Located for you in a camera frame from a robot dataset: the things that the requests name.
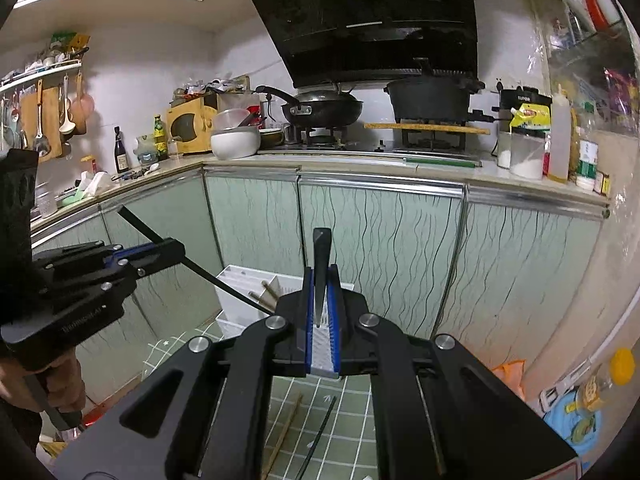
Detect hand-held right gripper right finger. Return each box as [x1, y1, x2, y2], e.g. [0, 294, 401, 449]
[330, 265, 579, 480]

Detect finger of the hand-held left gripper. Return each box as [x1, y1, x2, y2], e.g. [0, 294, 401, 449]
[44, 264, 147, 307]
[33, 238, 187, 274]

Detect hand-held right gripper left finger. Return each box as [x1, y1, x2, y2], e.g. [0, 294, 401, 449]
[52, 267, 317, 480]

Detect long black plastic chopstick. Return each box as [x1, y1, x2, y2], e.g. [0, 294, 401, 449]
[117, 206, 276, 317]
[312, 227, 333, 328]

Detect white grey utensil holder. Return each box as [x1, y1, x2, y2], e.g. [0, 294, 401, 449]
[215, 263, 357, 346]

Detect person's left hand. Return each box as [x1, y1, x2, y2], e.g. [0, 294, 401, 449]
[0, 347, 87, 413]

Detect green checked tablecloth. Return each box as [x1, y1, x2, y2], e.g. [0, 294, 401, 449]
[142, 310, 381, 480]

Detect dark glass bottle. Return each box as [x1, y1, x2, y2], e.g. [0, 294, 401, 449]
[114, 126, 130, 174]

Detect glass jar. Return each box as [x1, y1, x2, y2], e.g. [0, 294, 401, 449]
[136, 135, 160, 168]

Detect green glass bottle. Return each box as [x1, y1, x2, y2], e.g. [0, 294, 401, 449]
[152, 114, 169, 161]

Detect green kitchen counter cabinet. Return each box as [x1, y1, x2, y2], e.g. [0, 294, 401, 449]
[30, 152, 611, 411]

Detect yellow wooden box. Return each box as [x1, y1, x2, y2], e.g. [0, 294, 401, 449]
[166, 95, 221, 156]

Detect white pot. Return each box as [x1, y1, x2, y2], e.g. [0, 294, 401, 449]
[210, 125, 262, 160]

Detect metal spatula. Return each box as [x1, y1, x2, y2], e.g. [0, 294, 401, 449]
[32, 80, 51, 157]

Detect white ladle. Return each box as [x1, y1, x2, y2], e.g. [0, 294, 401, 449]
[59, 77, 76, 135]

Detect clear plastic container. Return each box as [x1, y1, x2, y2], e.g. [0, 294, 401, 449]
[212, 108, 251, 131]

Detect pink ladle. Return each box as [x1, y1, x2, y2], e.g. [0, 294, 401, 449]
[70, 72, 96, 136]

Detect hanging wooden cutting board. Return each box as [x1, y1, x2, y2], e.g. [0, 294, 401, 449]
[20, 85, 63, 163]

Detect orange plastic bag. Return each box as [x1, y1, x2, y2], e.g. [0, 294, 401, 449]
[492, 360, 528, 401]

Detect gas stove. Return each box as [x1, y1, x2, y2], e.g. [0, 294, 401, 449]
[280, 125, 481, 157]

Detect black wok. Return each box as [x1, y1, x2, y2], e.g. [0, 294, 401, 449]
[255, 85, 365, 128]

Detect black cooking pot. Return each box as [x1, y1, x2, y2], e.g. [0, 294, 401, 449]
[384, 57, 486, 123]

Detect jar of white powder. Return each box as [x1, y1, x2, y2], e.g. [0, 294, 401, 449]
[510, 130, 546, 180]

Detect yellow lid plastic bottle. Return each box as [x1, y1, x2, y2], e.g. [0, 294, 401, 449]
[575, 347, 636, 411]

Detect yellow bag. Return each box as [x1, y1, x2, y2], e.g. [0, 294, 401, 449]
[510, 102, 551, 133]

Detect white squeeze bottle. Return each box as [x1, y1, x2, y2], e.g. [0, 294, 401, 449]
[548, 85, 572, 182]

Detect green label can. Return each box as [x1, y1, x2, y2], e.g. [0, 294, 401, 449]
[577, 140, 599, 179]

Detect black range hood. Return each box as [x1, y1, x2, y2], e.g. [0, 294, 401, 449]
[242, 0, 478, 89]

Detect white wall rack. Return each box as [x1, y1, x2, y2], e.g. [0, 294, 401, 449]
[0, 57, 83, 93]

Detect plastic covered wall shelf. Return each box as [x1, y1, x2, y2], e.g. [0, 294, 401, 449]
[545, 0, 640, 128]

